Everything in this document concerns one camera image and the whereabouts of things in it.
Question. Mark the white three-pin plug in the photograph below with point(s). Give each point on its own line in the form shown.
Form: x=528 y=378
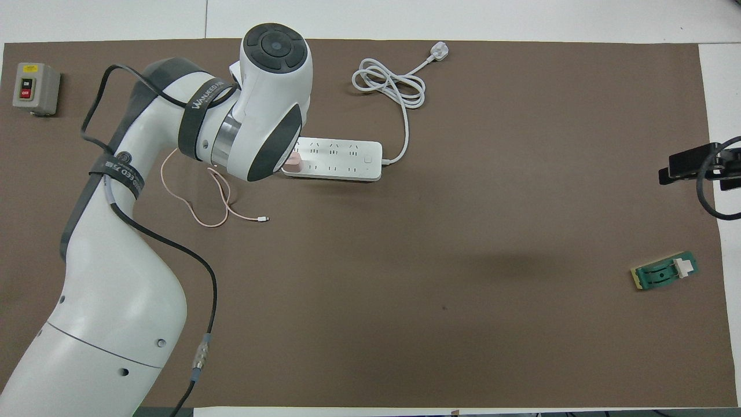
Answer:
x=439 y=52

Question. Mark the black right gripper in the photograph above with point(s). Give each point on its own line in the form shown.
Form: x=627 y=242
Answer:
x=732 y=162

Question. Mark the pink charger adapter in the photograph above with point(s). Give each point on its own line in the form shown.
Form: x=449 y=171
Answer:
x=293 y=164

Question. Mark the green knife switch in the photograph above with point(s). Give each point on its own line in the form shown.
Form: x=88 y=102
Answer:
x=663 y=272

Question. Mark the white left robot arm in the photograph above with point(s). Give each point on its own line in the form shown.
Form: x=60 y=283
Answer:
x=121 y=289

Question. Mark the grey on-off switch box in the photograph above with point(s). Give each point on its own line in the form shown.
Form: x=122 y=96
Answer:
x=37 y=90

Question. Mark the brown table mat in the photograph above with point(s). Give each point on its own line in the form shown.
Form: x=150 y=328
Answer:
x=405 y=289

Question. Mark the white power strip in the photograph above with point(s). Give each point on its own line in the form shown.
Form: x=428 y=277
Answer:
x=341 y=159

